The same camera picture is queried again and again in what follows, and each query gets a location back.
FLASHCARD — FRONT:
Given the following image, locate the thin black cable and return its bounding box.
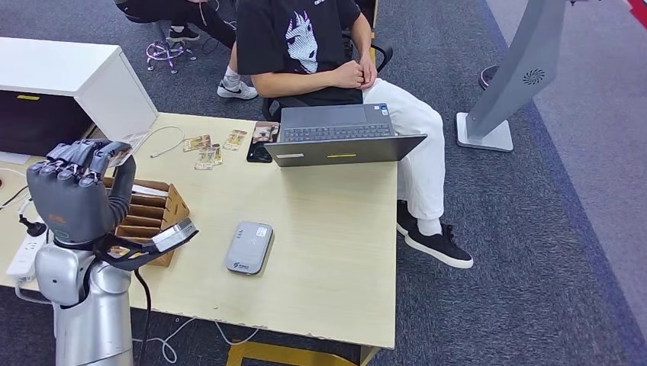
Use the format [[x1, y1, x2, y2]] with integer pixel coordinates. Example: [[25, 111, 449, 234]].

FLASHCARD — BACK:
[[0, 184, 29, 209]]

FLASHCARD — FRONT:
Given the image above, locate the printed room key card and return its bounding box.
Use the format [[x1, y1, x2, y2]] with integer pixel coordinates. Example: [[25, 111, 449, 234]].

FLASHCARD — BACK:
[[108, 245, 147, 261]]

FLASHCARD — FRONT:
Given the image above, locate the black plug with cable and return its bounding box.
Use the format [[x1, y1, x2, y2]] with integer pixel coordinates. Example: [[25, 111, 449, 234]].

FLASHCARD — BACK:
[[18, 214, 48, 238]]

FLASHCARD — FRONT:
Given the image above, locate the white USB cable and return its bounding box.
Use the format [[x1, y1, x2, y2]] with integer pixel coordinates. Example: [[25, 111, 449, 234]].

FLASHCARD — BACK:
[[148, 124, 186, 159]]

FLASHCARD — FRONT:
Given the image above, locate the white power strip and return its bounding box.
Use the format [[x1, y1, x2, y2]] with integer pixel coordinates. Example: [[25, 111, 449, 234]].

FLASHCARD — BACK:
[[5, 199, 50, 282]]

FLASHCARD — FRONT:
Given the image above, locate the background person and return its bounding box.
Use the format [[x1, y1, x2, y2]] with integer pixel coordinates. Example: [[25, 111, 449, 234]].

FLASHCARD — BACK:
[[113, 0, 259, 101]]

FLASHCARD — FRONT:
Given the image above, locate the person's left hand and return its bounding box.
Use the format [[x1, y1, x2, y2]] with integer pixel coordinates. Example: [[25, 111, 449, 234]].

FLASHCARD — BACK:
[[356, 54, 378, 91]]

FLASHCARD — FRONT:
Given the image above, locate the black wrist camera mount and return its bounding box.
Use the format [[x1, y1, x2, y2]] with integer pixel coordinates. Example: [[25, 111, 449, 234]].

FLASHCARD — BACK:
[[92, 230, 198, 273]]

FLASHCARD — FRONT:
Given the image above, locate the grey card reader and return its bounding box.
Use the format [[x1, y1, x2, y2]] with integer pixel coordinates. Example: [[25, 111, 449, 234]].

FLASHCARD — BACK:
[[224, 221, 275, 277]]

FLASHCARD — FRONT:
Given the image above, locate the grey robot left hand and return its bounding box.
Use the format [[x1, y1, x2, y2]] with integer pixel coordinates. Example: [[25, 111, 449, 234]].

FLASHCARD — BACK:
[[26, 139, 137, 247]]

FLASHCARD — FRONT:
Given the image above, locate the grey laptop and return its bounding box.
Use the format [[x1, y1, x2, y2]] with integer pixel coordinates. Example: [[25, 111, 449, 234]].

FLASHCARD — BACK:
[[263, 103, 429, 169]]

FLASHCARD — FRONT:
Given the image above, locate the round base purple ring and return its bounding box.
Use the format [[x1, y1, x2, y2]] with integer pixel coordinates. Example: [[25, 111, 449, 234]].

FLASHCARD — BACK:
[[478, 64, 501, 91]]

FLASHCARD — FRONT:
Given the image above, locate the grey kiosk stand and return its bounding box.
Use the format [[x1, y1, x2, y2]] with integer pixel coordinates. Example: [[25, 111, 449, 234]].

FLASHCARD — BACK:
[[455, 0, 568, 153]]

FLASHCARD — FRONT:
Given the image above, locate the black monitor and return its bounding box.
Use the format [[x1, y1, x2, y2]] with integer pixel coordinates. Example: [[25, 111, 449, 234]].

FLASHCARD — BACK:
[[0, 89, 95, 158]]

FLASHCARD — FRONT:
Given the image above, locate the cardboard card organizer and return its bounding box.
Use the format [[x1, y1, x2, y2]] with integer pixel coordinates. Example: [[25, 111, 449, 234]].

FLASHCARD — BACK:
[[103, 176, 191, 268]]

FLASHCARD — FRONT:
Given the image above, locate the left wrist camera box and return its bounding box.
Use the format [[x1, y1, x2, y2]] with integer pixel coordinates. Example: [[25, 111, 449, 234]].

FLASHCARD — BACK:
[[150, 217, 200, 254]]

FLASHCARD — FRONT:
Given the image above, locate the yellow platform frame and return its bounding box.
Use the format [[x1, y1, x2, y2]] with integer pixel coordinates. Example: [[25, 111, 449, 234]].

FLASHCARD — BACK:
[[225, 341, 381, 366]]

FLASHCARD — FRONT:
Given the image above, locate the white paper sheet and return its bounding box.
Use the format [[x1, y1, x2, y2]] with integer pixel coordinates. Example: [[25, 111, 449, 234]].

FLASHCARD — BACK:
[[0, 150, 33, 165]]

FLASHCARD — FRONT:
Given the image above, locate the white desk riser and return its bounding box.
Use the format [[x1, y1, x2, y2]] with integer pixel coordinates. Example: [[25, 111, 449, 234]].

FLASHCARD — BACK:
[[0, 36, 159, 159]]

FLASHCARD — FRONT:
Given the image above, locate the person's right hand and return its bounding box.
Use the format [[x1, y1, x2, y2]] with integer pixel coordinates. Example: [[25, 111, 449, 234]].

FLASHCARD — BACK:
[[330, 60, 366, 91]]

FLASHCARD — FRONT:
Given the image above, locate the pale ID card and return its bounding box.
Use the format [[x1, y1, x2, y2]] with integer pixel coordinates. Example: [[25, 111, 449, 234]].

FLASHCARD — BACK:
[[107, 132, 149, 169]]

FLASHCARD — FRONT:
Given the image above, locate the stool base purple ring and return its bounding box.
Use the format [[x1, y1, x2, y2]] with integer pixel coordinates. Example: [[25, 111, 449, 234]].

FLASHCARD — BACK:
[[146, 37, 198, 75]]

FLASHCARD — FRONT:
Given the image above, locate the thin white hanging cable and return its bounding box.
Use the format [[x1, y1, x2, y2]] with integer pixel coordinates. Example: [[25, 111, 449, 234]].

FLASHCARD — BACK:
[[216, 322, 259, 347]]

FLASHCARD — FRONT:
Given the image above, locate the seated person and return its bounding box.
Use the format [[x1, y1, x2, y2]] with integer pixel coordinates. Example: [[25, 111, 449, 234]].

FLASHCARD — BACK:
[[235, 0, 475, 270]]

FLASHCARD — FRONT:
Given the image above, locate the plain white card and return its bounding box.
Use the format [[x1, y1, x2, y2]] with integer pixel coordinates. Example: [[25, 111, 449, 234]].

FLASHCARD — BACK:
[[132, 184, 169, 198]]

